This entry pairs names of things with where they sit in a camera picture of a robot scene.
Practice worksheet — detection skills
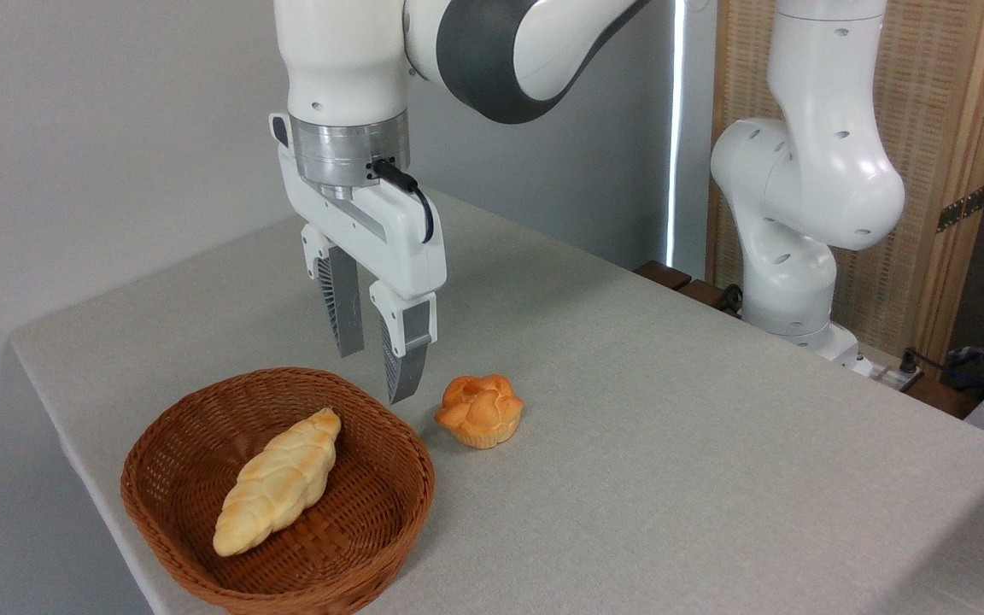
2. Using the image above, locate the wooden rattan folding screen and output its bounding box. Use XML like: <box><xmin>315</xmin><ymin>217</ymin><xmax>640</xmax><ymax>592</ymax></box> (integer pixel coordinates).
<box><xmin>706</xmin><ymin>0</ymin><xmax>984</xmax><ymax>364</ymax></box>

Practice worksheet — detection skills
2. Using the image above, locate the brown wicker basket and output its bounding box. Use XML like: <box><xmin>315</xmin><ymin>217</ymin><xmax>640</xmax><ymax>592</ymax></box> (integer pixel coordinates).
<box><xmin>120</xmin><ymin>367</ymin><xmax>436</xmax><ymax>615</ymax></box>

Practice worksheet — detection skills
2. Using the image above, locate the long braided bread loaf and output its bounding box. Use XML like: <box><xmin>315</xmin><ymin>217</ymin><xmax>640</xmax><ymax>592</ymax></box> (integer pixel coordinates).
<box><xmin>213</xmin><ymin>407</ymin><xmax>343</xmax><ymax>557</ymax></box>

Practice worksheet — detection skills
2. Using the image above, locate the metal screen hinge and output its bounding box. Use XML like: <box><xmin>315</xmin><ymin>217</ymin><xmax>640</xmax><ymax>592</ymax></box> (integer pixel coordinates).
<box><xmin>936</xmin><ymin>184</ymin><xmax>984</xmax><ymax>233</ymax></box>

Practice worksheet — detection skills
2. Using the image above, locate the white power strip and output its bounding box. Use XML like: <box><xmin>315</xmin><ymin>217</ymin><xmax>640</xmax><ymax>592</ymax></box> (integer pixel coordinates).
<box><xmin>851</xmin><ymin>354</ymin><xmax>924</xmax><ymax>394</ymax></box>

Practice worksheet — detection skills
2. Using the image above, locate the dark wooden block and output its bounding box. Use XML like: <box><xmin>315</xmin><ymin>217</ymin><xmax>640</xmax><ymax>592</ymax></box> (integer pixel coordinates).
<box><xmin>678</xmin><ymin>278</ymin><xmax>728</xmax><ymax>310</ymax></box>
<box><xmin>634</xmin><ymin>261</ymin><xmax>693</xmax><ymax>291</ymax></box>

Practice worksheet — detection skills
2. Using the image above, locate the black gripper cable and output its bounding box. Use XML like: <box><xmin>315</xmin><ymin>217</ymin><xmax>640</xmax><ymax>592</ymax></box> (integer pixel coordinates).
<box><xmin>370</xmin><ymin>158</ymin><xmax>436</xmax><ymax>244</ymax></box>

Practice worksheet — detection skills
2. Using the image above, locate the orange flower-shaped bun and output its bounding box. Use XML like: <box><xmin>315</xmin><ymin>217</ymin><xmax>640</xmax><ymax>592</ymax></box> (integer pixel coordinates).
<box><xmin>435</xmin><ymin>374</ymin><xmax>524</xmax><ymax>450</ymax></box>

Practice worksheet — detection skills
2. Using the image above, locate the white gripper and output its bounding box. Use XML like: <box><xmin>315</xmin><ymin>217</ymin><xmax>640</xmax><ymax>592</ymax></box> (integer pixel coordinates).
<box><xmin>270</xmin><ymin>113</ymin><xmax>448</xmax><ymax>405</ymax></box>

